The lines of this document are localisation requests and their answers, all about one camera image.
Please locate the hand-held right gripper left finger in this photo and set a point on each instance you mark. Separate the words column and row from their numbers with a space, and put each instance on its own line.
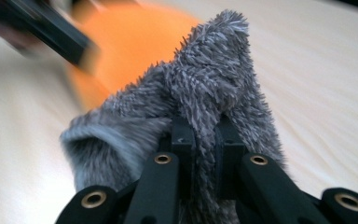
column 183, row 140

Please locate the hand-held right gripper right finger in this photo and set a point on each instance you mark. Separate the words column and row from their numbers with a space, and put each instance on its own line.
column 230, row 146

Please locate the grey fluffy cloth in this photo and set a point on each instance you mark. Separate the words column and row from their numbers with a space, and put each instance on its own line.
column 205, row 71

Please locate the orange plush toy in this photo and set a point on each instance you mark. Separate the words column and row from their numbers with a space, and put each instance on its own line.
column 136, row 46

